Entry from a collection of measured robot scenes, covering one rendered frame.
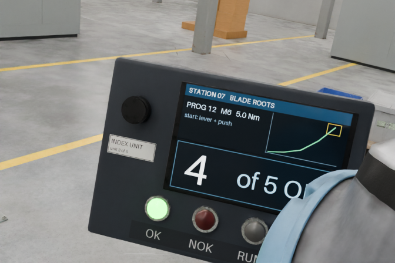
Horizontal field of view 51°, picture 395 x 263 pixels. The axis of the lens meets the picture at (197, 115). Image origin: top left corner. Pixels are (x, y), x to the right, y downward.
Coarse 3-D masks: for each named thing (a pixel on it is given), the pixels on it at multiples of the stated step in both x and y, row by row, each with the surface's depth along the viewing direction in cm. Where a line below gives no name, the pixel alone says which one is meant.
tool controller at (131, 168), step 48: (144, 96) 42; (192, 96) 41; (240, 96) 40; (288, 96) 40; (336, 96) 39; (144, 144) 42; (240, 144) 41; (288, 144) 40; (336, 144) 39; (96, 192) 44; (144, 192) 43; (240, 192) 41; (288, 192) 40; (144, 240) 43; (192, 240) 42; (240, 240) 41
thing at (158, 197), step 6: (150, 198) 42; (156, 198) 42; (162, 198) 42; (150, 204) 42; (156, 204) 42; (162, 204) 42; (168, 204) 42; (150, 210) 42; (156, 210) 42; (162, 210) 42; (168, 210) 42; (150, 216) 42; (156, 216) 42; (162, 216) 42
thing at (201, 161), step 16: (176, 144) 42; (192, 144) 41; (176, 160) 42; (192, 160) 42; (208, 160) 41; (176, 176) 42; (192, 176) 42; (208, 176) 41; (192, 192) 42; (208, 192) 41
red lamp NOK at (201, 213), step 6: (198, 210) 42; (204, 210) 41; (210, 210) 41; (192, 216) 42; (198, 216) 41; (204, 216) 41; (210, 216) 41; (216, 216) 41; (198, 222) 41; (204, 222) 41; (210, 222) 41; (216, 222) 41; (198, 228) 42; (204, 228) 41; (210, 228) 42
